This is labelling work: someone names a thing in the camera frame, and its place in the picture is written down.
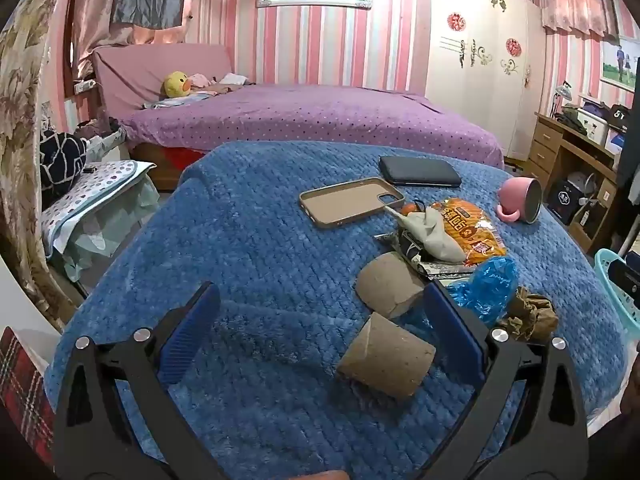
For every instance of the dark folded garment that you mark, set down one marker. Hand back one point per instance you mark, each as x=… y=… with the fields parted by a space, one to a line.
x=570 y=121

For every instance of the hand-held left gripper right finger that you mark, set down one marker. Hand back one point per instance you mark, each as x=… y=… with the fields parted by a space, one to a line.
x=452 y=330

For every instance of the person's left hand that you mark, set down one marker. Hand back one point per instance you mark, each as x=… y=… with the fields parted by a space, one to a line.
x=327 y=476

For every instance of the black bag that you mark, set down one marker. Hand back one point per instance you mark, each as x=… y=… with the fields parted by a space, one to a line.
x=619 y=117

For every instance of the white wardrobe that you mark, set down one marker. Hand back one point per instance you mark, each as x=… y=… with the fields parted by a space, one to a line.
x=475 y=100

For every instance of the white power strip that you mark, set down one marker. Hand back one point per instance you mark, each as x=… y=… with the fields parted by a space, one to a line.
x=85 y=86

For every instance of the pink clothes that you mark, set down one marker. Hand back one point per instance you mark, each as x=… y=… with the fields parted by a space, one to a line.
x=215 y=84

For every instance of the orange snack packet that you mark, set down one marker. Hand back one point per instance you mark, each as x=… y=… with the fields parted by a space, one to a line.
x=470 y=235

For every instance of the tan phone case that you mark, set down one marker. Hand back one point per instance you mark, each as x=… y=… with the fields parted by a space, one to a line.
x=340 y=205

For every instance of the grey cloth pouch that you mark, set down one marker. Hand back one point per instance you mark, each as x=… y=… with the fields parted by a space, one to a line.
x=440 y=240

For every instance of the black white patterned garment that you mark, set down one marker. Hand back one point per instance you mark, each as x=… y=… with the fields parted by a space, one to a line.
x=60 y=160

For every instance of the teal plastic basket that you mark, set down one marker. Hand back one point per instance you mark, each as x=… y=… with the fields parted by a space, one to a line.
x=625 y=325

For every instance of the white storage box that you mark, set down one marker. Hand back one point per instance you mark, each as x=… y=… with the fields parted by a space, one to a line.
x=592 y=125

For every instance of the blue fleece blanket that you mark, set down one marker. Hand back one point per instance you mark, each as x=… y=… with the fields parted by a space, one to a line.
x=275 y=270

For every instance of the purple dotted bed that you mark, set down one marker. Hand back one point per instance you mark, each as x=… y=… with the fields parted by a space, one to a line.
x=310 y=115

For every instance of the red paper decoration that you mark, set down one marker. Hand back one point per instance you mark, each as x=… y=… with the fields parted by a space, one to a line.
x=514 y=46
x=456 y=21

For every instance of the pink cup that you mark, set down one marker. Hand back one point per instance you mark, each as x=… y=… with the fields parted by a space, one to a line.
x=512 y=197

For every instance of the pink satin curtain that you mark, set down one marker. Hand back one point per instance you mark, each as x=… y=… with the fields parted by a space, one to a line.
x=95 y=20

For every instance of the wooden desk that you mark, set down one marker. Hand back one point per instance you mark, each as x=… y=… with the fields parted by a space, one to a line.
x=545 y=145

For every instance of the floral patterned curtain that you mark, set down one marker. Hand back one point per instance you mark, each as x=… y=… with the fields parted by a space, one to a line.
x=25 y=135

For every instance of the pink covered headboard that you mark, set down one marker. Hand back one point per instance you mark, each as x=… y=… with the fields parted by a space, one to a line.
x=135 y=70

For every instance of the desk lamp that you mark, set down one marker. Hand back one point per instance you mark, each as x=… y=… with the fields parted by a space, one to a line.
x=562 y=91

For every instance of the brown paper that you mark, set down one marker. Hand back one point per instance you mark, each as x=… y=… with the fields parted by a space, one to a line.
x=530 y=315

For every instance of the small framed picture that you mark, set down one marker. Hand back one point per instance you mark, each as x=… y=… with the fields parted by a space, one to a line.
x=620 y=65

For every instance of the cardboard tube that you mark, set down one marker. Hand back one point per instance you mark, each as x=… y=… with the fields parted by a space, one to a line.
x=385 y=360
x=385 y=280

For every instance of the dotted cushion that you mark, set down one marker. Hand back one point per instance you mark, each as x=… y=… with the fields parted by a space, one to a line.
x=95 y=185

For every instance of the blue plastic bag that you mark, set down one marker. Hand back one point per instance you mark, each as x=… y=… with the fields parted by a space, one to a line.
x=492 y=280

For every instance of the pink valance curtain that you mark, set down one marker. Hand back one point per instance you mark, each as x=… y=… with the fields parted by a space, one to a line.
x=575 y=5

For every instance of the yellow duck plush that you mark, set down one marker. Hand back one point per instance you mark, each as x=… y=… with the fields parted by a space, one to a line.
x=175 y=85

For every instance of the mint green cloth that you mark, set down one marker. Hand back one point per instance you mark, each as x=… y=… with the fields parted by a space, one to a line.
x=110 y=230

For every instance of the black phone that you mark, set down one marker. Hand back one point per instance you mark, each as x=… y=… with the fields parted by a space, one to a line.
x=417 y=170

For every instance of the black box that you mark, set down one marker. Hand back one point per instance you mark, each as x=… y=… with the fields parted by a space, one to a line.
x=562 y=200

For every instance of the red plaid cloth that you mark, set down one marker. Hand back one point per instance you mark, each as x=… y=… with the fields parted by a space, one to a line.
x=25 y=390

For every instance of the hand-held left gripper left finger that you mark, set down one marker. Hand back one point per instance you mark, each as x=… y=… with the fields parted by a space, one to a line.
x=187 y=330

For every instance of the pile of light clothes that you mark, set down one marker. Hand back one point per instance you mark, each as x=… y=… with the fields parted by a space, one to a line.
x=100 y=140

